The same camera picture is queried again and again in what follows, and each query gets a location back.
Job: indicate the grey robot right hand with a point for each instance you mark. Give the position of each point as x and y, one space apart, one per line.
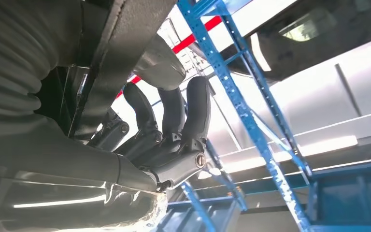
60 160

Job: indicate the blue metal shelf rack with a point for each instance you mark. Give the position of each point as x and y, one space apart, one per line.
235 96

